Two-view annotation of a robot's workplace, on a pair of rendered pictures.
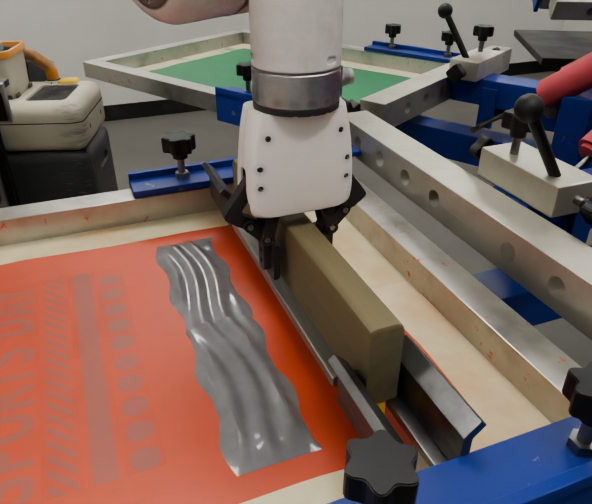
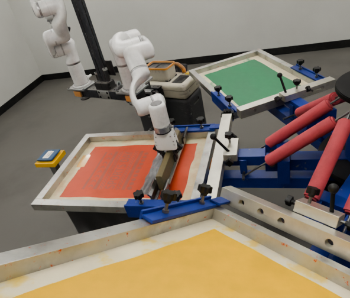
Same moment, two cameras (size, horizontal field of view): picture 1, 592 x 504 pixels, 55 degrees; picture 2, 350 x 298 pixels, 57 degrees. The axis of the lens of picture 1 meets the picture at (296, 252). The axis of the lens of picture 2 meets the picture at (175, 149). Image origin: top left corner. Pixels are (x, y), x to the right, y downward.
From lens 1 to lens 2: 1.12 m
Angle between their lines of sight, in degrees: 36
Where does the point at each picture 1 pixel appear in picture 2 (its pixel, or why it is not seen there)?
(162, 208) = not seen: hidden behind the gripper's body
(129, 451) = (128, 186)
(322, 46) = (159, 124)
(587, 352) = not seen: outside the picture
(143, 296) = (149, 158)
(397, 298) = (194, 171)
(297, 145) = (161, 139)
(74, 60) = (231, 31)
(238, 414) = (145, 185)
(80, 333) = (134, 164)
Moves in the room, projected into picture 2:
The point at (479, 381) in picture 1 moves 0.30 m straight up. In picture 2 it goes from (189, 192) to (175, 134)
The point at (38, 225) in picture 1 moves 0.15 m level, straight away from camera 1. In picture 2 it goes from (140, 136) to (145, 123)
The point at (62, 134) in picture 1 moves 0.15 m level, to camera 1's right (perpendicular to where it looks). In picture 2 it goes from (180, 94) to (196, 96)
